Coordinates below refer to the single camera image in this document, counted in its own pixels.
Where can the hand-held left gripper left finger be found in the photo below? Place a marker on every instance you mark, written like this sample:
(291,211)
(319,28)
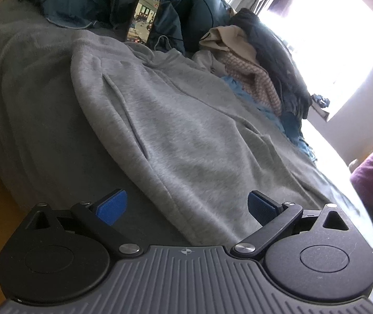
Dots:
(113,206)

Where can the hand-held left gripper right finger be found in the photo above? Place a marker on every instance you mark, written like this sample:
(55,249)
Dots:
(261,206)

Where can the grey sweatpants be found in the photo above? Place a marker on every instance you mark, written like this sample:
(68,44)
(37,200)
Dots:
(189,137)

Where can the light blue cloth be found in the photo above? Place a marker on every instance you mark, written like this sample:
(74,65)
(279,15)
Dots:
(291,127)

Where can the dark sneaker pair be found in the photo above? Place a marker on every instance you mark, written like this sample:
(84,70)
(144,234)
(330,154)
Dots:
(320,103)

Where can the beige knit sweater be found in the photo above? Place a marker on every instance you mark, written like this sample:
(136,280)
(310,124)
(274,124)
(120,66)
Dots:
(258,81)

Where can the grey bed blanket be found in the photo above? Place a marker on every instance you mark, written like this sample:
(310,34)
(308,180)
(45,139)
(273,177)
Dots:
(26,88)

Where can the dark plaid garment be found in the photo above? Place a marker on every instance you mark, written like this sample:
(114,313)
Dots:
(271,45)

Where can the beige cloth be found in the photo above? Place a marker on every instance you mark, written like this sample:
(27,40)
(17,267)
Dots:
(229,41)

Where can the window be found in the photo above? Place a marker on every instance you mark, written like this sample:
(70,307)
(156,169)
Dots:
(343,39)

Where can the black pouch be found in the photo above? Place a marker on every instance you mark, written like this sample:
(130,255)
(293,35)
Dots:
(121,16)

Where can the smartphone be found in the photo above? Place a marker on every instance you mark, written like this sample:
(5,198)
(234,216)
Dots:
(144,16)

